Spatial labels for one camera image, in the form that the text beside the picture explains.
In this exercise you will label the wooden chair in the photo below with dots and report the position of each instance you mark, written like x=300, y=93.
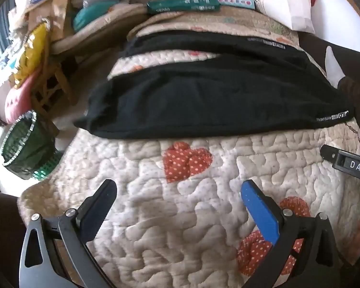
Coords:
x=52, y=87

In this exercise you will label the black pants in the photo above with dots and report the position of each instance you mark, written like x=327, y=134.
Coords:
x=213, y=96

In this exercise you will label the yellow plastic bag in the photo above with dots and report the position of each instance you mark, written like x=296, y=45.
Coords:
x=33, y=57

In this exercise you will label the person's leg in brown trousers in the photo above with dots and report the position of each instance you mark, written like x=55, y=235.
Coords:
x=358, y=108

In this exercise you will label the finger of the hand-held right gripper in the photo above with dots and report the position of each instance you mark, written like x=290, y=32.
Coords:
x=328, y=153

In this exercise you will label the beige cushion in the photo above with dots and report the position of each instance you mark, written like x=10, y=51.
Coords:
x=87, y=37

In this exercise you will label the light blue flat box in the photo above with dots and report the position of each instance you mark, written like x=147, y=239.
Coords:
x=235, y=2

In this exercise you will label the brown paper bag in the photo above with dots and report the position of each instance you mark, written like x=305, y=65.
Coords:
x=63, y=9

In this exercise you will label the pink cushion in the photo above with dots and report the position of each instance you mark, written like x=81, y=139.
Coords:
x=18, y=102

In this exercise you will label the white plastic bag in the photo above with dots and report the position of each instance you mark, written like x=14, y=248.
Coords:
x=282, y=3

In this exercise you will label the person's grey socked foot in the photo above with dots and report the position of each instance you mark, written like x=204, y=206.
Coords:
x=333, y=66

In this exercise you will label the teal cushion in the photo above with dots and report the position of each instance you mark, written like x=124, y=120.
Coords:
x=93, y=13

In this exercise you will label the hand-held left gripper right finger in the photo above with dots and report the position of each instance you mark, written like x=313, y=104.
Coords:
x=259, y=211

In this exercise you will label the long green packet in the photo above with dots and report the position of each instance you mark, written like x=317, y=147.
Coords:
x=183, y=5

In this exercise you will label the quilted heart print blanket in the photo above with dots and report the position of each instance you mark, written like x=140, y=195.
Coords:
x=168, y=216

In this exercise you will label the green woven basket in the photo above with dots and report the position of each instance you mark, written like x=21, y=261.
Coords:
x=27, y=147

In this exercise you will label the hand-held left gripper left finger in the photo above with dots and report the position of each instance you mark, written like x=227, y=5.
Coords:
x=98, y=208

